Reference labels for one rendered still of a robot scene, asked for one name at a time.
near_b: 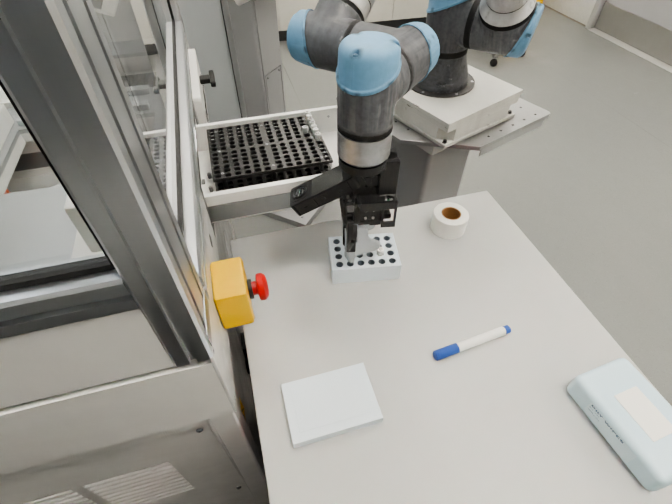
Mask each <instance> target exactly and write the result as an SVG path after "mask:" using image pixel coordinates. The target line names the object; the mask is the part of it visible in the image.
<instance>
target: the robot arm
mask: <svg viewBox="0 0 672 504"><path fill-rule="evenodd" d="M374 2H375V0H319V1H318V3H317V5H316V7H315V10H313V9H307V10H305V9H302V10H299V11H298V12H297V13H296V14H294V15H293V16H292V18H291V20H290V22H289V25H288V28H287V46H288V50H289V52H290V54H291V56H292V58H294V59H295V60H296V61H298V62H300V63H302V64H305V65H308V66H311V67H313V68H314V69H323V70H327V71H330V72H334V73H336V82H337V154H338V163H339V165H338V166H336V167H334V168H332V169H330V170H328V171H326V172H324V173H322V174H320V175H318V176H316V177H314V178H312V179H310V180H308V181H306V182H304V183H302V184H300V185H298V186H296V187H294V188H292V189H291V193H290V207H291V208H292V209H293V210H294V211H295V212H296V213H297V214H298V215H299V216H301V215H304V214H306V213H308V212H310V211H312V210H314V209H316V208H318V207H321V206H323V205H325V204H327V203H329V202H331V201H333V200H335V199H338V198H340V208H341V221H342V241H343V245H344V246H345V252H344V255H345V257H346V259H347V260H348V261H349V262H350V263H353V262H354V259H355V257H356V256H357V255H361V254H364V253H368V252H372V251H376V250H378V249H379V248H380V241H378V240H375V239H372V238H370V237H369V236H368V230H371V229H373V228H374V227H375V225H380V227H381V228H383V227H395V221H396V214H397V207H398V199H397V196H396V191H397V183H398V176H399V168H400V159H399V157H398V156H397V151H396V148H391V140H392V131H393V122H394V113H395V105H396V103H397V101H399V100H400V99H401V98H402V97H403V96H404V95H405V94H406V93H408V92H409V91H410V90H411V89H412V88H413V87H414V86H417V87H419V88H420V89H423V90H425V91H429V92H434V93H452V92H456V91H459V90H462V89H463V88H465V87H466V86H467V83H468V78H469V73H468V63H467V50H468V49H473V50H478V51H483V52H488V53H492V54H497V55H502V56H504V57H513V58H519V57H521V56H522V55H523V54H524V53H525V51H526V49H527V47H528V45H529V43H530V41H531V38H532V36H533V34H534V32H535V29H536V27H537V25H538V23H539V20H540V18H541V15H542V13H543V10H544V4H542V3H540V2H536V0H429V3H428V8H427V10H426V12H427V17H426V24H425V23H422V22H410V23H406V24H403V25H401V26H400V27H398V28H394V27H389V26H384V25H379V24H374V23H370V22H365V21H366V19H367V17H368V15H369V13H370V11H371V9H372V6H373V4H374ZM389 198H390V199H391V198H393V200H390V199H389ZM389 209H394V216H393V220H392V221H385V219H389V218H391V213H390V210H389Z"/></svg>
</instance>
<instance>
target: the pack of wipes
mask: <svg viewBox="0 0 672 504"><path fill-rule="evenodd" d="M567 391H568V392H569V394H570V395H571V396H572V398H573V399H574V400H575V401H576V403H577V404H578V405H579V406H580V408H581V409H582V410H583V411H584V413H585V414H586V415H587V416H588V418H589V419H590V420H591V421H592V423H593V424H594V425H595V427H596V428H597V429H598V430H599V432H600V433H601V434H602V435H603V437H604V438H605V439H606V440H607V442H608V443H609V444H610V445H611V447H612V448H613V449H614V450H615V452H616V453H617V454H618V455H619V457H620V458H621V459H622V460H623V462H624V463H625V464H626V465H627V467H628V468H629V469H630V470H631V472H632V473H633V474H634V476H635V477H636V478H637V479H638V481H639V482H640V483H641V484H642V486H643V487H644V488H645V489H647V490H649V491H658V490H660V489H663V488H665V487H667V486H669V485H671V484H672V406H671V405H670V404H669V403H668V402H667V401H666V400H665V399H664V397H663V396H662V395H661V394H660V393H659V392H658V391H657V390H656V389H655V388H654V387H653V386H652V385H651V384H650V383H649V382H648V381H647V380H646V379H645V378H644V376H643V375H642V374H641V373H640V372H639V371H638V370H637V369H636V368H635V367H634V366H633V365H632V364H631V363H630V362H629V361H628V360H627V359H625V358H618V359H616V360H613V361H611V362H609V363H606V364H604V365H601V366H599V367H597V368H594V369H592V370H590V371H587V372H585V373H583V374H580V375H578V376H576V377H575V378H574V379H573V380H572V381H571V382H570V383H569V384H568V386H567Z"/></svg>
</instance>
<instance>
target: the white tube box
mask: <svg viewBox="0 0 672 504"><path fill-rule="evenodd" d="M368 236H369V237H370V238H372V239H375V240H378V241H380V247H383V248H384V253H383V256H378V255H377V250H376V251H372V252H368V253H364V254H361V255H357V256H356V257H355V259H354V262H353V263H350V262H349V261H348V260H347V259H346V257H345V255H344V252H345V246H344V245H343V241H342V236H336V237H328V250H329V259H330V268H331V276H332V284H338V283H351V282H364V281H377V280H391V279H399V278H400V272H401V267H402V264H401V261H400V257H399V254H398V250H397V246H396V243H395V239H394V235H393V233H380V234H368Z"/></svg>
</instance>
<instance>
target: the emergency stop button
mask: <svg viewBox="0 0 672 504"><path fill-rule="evenodd" d="M251 284H252V289H253V294H254V295H257V294H258V295H259V297H260V300H266V299H267V298H268V297H269V288H268V283H267V279H266V277H265V275H264V274H262V273H257V274H255V281H252V282H251Z"/></svg>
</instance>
